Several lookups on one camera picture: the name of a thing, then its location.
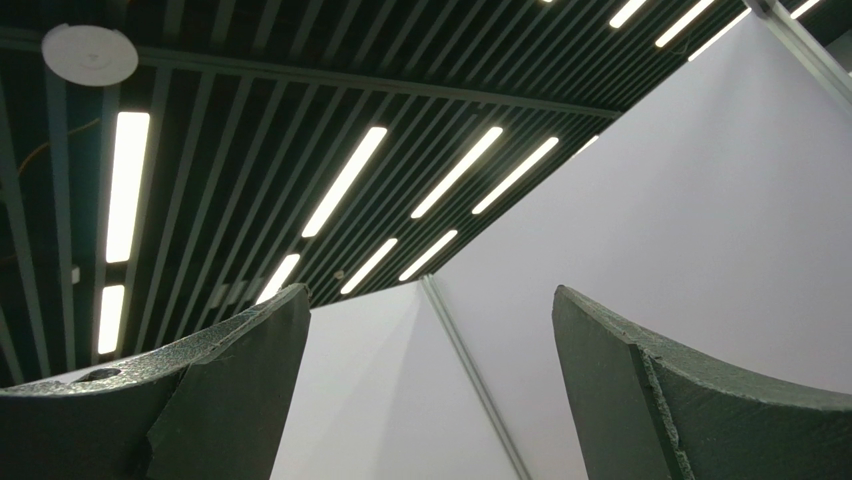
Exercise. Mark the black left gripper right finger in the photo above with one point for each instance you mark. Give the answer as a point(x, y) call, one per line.
point(647, 407)

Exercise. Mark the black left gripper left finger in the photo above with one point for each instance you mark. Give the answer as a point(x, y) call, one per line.
point(212, 405)

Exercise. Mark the ceiling light strip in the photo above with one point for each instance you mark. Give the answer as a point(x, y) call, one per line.
point(526, 165)
point(344, 180)
point(369, 265)
point(128, 164)
point(279, 277)
point(112, 300)
point(462, 166)
point(428, 255)

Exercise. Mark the round white ceiling device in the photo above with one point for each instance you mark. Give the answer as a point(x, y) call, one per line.
point(89, 55)

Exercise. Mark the aluminium frame post left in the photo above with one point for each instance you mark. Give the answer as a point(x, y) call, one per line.
point(488, 404)

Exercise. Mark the aluminium frame post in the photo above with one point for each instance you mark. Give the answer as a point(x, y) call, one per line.
point(819, 62)
point(488, 404)

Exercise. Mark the aluminium frame post right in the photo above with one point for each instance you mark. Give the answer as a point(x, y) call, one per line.
point(819, 62)

